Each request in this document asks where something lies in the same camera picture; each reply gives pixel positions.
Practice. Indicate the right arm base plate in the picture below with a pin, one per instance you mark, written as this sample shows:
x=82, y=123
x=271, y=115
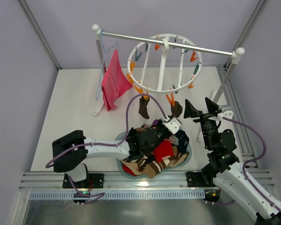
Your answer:
x=199, y=179

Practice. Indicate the navy sock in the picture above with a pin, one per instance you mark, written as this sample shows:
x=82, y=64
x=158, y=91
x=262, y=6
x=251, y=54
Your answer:
x=183, y=141

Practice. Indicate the teal laundry basket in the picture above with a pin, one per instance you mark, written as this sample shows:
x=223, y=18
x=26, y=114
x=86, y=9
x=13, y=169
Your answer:
x=133, y=168

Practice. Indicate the white round sock hanger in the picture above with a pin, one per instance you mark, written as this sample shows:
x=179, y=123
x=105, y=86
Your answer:
x=163, y=42

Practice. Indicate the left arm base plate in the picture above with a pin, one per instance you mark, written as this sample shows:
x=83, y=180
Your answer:
x=93, y=180

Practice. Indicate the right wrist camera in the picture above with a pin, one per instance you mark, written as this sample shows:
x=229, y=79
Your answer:
x=225, y=111

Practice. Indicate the red sock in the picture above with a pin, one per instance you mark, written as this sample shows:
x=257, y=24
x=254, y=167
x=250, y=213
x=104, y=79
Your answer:
x=163, y=151

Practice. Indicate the aluminium rail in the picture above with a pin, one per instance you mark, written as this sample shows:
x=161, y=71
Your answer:
x=115, y=180

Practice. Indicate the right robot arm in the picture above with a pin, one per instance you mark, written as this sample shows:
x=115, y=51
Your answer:
x=224, y=169

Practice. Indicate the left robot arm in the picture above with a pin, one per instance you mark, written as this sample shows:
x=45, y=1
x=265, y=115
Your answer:
x=71, y=150

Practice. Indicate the brown striped sock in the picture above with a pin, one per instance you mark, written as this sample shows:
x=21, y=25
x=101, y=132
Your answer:
x=154, y=168

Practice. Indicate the blue wire hanger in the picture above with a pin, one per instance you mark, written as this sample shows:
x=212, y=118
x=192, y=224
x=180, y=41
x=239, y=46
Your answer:
x=102, y=55

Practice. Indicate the white clothes rack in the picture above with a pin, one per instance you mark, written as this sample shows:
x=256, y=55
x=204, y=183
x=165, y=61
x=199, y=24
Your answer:
x=235, y=55

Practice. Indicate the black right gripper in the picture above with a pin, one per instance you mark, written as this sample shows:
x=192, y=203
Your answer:
x=203, y=117

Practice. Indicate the pink cloth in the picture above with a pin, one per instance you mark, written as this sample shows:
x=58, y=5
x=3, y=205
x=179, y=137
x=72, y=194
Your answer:
x=114, y=83

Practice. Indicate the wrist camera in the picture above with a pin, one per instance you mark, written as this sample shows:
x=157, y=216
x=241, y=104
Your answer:
x=225, y=111
x=173, y=125

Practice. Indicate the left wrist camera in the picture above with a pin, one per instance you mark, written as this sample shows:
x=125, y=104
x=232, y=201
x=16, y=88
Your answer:
x=173, y=125

